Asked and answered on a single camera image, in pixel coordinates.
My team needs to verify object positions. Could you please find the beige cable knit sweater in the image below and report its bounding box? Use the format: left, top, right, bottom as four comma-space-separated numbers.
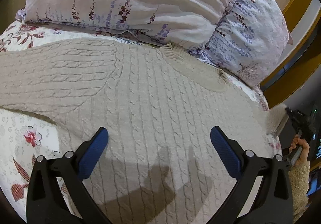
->
0, 38, 276, 224

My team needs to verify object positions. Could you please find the fuzzy cream right sleeve forearm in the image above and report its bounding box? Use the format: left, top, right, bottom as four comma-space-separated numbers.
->
288, 161, 310, 223

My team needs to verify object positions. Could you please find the person's right hand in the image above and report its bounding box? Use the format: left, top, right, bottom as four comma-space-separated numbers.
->
289, 134, 310, 167

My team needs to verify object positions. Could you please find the white floral bed sheet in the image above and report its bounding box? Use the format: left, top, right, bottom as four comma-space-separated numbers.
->
0, 19, 282, 222

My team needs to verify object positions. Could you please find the pink floral pillow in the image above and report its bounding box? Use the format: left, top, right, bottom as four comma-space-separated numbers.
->
16, 0, 291, 87

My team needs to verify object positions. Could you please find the wooden bed frame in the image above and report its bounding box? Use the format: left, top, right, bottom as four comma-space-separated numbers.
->
261, 0, 320, 108

